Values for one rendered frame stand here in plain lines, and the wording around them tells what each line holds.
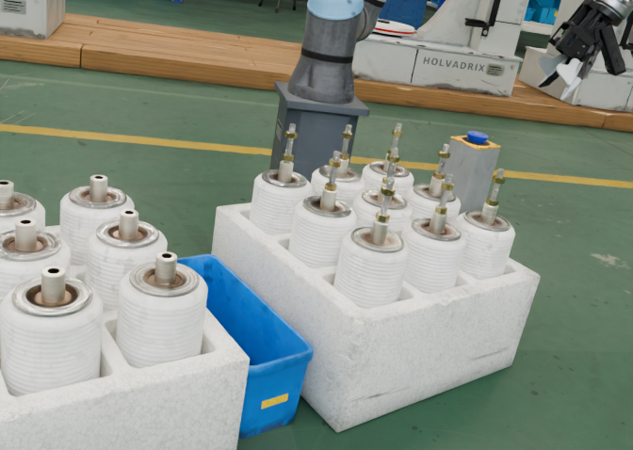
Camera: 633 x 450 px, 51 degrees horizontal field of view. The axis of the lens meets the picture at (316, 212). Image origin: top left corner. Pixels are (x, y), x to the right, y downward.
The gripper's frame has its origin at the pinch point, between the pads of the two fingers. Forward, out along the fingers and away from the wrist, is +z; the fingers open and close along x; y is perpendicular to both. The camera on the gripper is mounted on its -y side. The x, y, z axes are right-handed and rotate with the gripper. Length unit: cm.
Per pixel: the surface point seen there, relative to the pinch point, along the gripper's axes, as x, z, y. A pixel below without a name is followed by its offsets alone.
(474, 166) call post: 25.1, 19.1, 12.7
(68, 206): 64, 49, 67
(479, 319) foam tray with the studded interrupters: 55, 34, 7
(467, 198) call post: 24.6, 24.8, 9.5
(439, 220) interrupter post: 54, 25, 22
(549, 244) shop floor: -12.3, 28.6, -30.1
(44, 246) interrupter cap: 77, 48, 65
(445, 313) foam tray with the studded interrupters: 61, 34, 15
